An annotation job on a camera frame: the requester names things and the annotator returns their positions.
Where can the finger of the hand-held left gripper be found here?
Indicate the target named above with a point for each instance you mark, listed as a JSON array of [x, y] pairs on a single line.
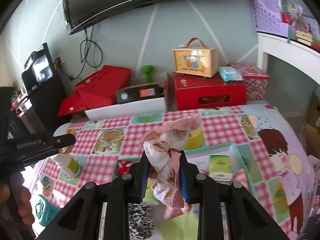
[[63, 142]]

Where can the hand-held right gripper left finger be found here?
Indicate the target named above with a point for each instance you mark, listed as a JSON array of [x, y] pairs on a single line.
[[143, 185]]

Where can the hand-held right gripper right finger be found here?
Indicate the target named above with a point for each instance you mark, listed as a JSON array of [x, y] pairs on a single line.
[[184, 190]]

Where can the shallow teal cardboard tray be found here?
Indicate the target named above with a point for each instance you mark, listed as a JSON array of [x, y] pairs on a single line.
[[200, 160]]

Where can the black white fuzzy socks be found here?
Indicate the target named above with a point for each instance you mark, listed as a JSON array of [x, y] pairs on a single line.
[[140, 222]]

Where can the light green cloth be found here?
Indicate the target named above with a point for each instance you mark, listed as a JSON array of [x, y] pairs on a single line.
[[180, 227]]

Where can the green tissue packet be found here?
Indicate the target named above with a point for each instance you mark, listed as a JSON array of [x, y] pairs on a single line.
[[221, 167]]

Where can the white pink lace cloth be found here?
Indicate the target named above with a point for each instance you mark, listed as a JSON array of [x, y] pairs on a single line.
[[170, 135]]

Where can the pink white striped cloth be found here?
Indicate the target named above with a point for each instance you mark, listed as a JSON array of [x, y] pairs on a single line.
[[242, 177]]

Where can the person's left hand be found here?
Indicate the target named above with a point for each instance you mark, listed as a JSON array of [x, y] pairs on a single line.
[[26, 205]]

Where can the white bottle with green label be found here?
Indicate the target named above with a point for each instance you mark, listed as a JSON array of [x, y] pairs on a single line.
[[68, 166]]

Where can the red white plush toy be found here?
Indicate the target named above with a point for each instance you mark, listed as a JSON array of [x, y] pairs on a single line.
[[123, 168]]

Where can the red flat box with clasp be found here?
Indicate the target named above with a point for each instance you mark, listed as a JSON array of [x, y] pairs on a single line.
[[80, 105]]

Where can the black cabinet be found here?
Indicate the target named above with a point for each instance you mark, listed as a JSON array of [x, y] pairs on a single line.
[[47, 105]]

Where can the teal patterned pouch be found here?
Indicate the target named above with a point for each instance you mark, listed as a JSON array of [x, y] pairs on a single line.
[[46, 210]]

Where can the white board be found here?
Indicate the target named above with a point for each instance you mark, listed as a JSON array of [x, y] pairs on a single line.
[[125, 110]]

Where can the checkered printed tablecloth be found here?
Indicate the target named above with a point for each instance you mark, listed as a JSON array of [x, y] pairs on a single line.
[[220, 127]]

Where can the black device with screen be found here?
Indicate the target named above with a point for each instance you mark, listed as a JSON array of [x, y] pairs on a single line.
[[41, 67]]

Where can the black printed box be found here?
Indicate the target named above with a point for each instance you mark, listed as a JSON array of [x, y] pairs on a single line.
[[135, 93]]

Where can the red box with window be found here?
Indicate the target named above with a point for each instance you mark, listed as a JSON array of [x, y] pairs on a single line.
[[212, 90]]

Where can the green dumbbell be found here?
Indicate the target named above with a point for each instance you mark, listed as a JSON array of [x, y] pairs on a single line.
[[149, 73]]

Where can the blue wet wipes pack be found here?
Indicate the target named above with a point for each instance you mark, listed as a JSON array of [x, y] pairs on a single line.
[[230, 74]]

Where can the red patterned box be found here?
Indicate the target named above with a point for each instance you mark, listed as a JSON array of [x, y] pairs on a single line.
[[255, 85]]

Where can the cardboard box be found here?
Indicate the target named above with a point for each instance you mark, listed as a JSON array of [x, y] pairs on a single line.
[[313, 135]]

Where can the white desk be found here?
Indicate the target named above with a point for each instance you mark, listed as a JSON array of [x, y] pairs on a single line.
[[287, 45]]

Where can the purple file basket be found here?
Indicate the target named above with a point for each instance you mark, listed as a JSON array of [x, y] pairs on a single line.
[[267, 12]]

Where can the row of books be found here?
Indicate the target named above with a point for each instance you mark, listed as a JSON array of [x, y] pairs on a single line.
[[300, 17]]

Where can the white wall socket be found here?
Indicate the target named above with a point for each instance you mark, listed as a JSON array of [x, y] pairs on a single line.
[[60, 59]]

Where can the black wall television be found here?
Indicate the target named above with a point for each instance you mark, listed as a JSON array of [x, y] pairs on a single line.
[[137, 2]]

